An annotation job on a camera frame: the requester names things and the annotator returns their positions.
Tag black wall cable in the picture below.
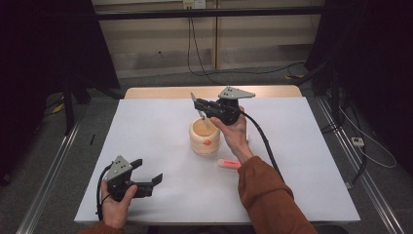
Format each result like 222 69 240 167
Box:
186 9 306 76
189 18 225 86

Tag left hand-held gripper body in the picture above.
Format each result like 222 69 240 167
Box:
103 155 154 203

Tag white floor cable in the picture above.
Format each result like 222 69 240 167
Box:
337 106 397 170

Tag person's right hand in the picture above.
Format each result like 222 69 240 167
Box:
209 105 255 165

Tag hand-held gripper cable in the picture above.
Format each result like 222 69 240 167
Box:
95 164 113 222
240 110 285 183

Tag orange highlighter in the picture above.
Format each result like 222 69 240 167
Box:
217 158 243 170

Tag left hand-held gripper cable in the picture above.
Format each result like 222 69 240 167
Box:
95 164 113 222

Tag person's left hand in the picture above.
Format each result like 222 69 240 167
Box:
100 179 138 230

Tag cream ribbed pen holder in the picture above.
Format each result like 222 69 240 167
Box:
189 117 222 157

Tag white table sheet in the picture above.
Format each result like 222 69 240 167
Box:
73 97 361 225

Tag black horizontal bar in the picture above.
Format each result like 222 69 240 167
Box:
95 5 325 21

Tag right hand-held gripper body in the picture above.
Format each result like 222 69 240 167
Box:
204 86 256 127

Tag metal floor rail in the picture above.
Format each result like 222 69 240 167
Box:
316 97 405 234
16 120 82 234

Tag black curtain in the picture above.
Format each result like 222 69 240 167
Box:
305 0 413 167
0 0 121 186

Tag right hand-held gripper cable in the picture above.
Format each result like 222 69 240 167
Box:
240 110 285 183

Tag black metal stand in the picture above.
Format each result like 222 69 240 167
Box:
62 77 77 136

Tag white wall socket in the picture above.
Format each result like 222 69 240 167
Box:
182 0 207 10

